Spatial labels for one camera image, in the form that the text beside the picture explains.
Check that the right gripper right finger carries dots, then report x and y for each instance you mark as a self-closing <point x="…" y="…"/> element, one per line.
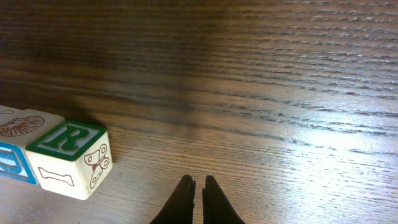
<point x="216" y="206"/>

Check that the blue letter D block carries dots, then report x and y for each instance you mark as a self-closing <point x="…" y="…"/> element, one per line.
<point x="16" y="136"/>

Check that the red sided block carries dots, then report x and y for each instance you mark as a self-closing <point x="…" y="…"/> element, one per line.
<point x="71" y="159"/>

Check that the green sided wooden block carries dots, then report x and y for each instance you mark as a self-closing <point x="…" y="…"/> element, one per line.
<point x="9" y="115"/>

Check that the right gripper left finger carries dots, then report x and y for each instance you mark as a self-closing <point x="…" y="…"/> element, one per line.
<point x="178" y="209"/>

